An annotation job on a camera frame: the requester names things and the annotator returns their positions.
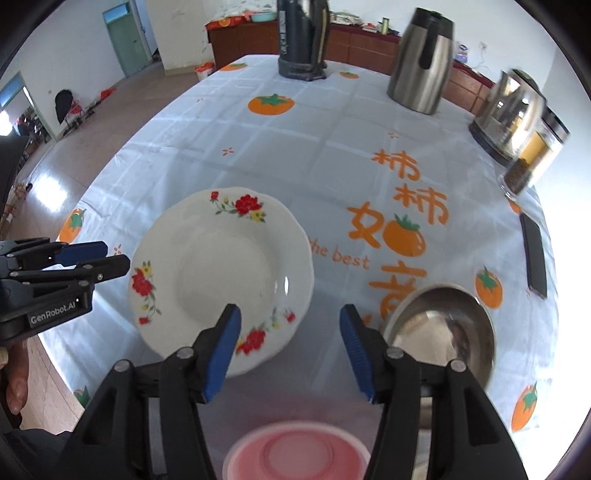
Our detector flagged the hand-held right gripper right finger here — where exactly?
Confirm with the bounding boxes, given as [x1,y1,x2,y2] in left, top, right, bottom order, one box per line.
[339,304,527,480]

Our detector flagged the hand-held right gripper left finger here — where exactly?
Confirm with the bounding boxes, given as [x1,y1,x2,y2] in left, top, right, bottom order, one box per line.
[60,304,242,480]

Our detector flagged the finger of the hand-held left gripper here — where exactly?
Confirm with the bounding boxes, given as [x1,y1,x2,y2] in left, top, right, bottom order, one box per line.
[9,255,131,296]
[0,237,108,274]

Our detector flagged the stainless steel bowl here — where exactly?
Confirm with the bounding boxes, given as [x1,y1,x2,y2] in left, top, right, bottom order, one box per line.
[383,284,497,393]

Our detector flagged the white red flower plate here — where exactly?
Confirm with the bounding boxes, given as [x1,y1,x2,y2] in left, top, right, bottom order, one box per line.
[128,186,315,378]

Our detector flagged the pink plastic bowl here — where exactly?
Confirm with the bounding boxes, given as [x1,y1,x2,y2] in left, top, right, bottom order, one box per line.
[222,419,372,480]

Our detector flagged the person's left hand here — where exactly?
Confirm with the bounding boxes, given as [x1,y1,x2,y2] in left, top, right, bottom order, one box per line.
[0,344,29,416]

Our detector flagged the person's dark clothing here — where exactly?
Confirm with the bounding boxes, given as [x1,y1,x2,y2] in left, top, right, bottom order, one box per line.
[0,427,72,480]

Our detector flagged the black jacket on chair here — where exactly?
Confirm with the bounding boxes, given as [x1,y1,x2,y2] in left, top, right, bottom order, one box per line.
[54,89,82,126]

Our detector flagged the window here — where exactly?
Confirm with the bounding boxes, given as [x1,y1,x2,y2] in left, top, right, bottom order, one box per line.
[0,73,27,112]

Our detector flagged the white orange fruit print tablecloth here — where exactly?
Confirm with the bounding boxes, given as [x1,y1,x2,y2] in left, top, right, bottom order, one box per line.
[39,54,561,480]

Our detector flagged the black smartphone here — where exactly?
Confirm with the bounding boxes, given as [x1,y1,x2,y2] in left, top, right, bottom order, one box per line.
[519,213,549,298]

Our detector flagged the green door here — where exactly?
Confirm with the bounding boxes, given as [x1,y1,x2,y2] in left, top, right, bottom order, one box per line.
[102,0,151,77]

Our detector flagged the brown wooden sideboard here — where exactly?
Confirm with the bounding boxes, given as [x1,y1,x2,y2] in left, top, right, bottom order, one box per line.
[206,14,497,116]

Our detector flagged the glass tea bottle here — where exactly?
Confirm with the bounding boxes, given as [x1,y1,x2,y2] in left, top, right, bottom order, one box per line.
[501,108,571,199]

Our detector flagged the orange cardboard box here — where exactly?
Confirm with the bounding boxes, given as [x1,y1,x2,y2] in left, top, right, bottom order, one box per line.
[206,16,250,30]

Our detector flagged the steel electric kettle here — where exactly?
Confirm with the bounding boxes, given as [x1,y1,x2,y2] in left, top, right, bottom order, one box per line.
[468,68,548,167]

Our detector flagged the steel thermal carafe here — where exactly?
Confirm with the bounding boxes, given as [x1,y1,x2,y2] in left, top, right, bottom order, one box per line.
[387,7,456,116]

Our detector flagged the dark grey kettle appliance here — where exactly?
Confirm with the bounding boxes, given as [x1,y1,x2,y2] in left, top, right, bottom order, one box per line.
[277,0,331,83]

